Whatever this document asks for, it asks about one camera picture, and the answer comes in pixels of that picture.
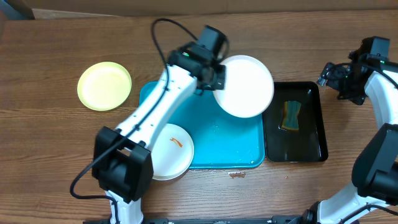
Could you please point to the blue plastic tray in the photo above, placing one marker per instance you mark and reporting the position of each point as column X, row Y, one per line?
column 221, row 140

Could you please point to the yellow plate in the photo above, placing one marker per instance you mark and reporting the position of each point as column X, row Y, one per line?
column 104, row 86

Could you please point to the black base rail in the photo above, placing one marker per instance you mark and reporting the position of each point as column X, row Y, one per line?
column 279, row 219

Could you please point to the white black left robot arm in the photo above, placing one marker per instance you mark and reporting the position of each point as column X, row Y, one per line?
column 122, row 161

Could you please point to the black water tray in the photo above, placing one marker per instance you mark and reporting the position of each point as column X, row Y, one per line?
column 308, row 144

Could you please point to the green yellow sponge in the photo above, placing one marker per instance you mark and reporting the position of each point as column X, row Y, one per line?
column 290, row 115

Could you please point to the white plate with red ring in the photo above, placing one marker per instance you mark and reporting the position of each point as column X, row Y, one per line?
column 248, row 87

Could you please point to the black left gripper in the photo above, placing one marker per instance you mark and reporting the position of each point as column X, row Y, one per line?
column 221, row 83

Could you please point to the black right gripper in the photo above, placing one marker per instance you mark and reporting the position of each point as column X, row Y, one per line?
column 328, row 76

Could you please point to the brown cardboard backdrop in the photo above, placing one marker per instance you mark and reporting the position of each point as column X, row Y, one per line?
column 190, row 7

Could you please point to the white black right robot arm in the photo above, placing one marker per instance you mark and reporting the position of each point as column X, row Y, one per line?
column 374, row 176

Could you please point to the white plate with orange streak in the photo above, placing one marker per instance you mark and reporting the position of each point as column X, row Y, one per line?
column 172, row 153

